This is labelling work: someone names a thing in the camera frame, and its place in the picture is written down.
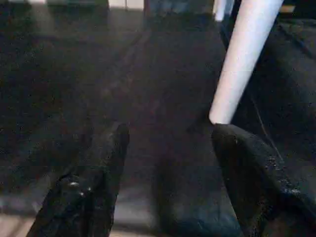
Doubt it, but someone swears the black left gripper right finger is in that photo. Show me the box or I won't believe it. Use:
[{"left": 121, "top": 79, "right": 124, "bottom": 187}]
[{"left": 211, "top": 123, "right": 316, "bottom": 237}]

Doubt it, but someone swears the white glass-door cabinet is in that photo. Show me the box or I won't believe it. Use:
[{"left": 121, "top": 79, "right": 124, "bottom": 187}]
[{"left": 108, "top": 0, "right": 149, "bottom": 12}]

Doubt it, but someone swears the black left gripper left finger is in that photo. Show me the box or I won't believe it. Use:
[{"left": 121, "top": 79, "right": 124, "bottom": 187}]
[{"left": 26, "top": 122, "right": 131, "bottom": 237}]

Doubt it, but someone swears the black work mat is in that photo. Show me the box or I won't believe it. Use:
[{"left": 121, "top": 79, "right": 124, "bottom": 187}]
[{"left": 0, "top": 0, "right": 316, "bottom": 234}]

